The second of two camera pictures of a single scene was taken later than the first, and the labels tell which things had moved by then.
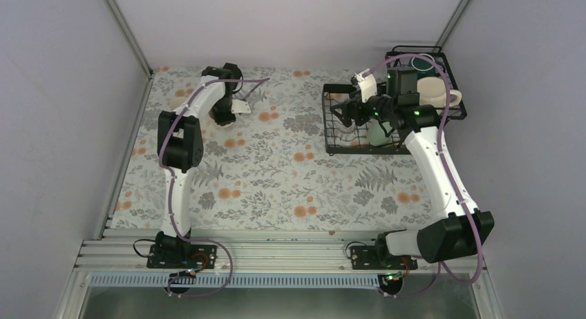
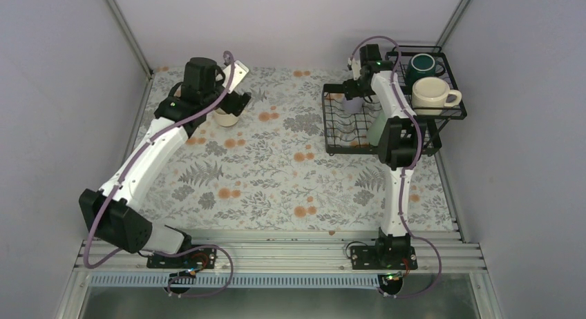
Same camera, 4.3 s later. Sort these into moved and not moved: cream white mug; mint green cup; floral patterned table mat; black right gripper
Moved: black right gripper
Not moved: cream white mug; mint green cup; floral patterned table mat
